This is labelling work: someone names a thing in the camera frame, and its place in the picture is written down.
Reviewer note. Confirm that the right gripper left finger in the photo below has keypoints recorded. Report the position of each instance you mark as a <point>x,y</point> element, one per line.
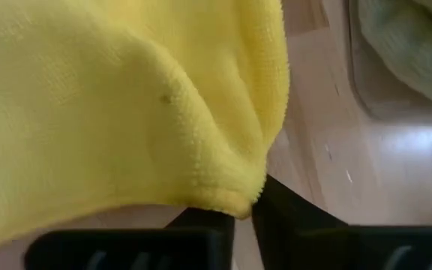
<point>144,249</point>

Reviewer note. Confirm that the clear plastic bin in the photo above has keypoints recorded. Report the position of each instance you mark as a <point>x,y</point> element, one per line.
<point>362,93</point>

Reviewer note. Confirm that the yellow microfiber towel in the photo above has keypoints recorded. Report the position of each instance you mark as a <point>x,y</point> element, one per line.
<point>107,105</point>

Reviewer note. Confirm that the pale green microfiber towel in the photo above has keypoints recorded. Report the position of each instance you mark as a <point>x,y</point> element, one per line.
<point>407,48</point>

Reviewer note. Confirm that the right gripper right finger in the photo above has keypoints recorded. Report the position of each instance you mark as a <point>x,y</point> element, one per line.
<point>313,243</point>

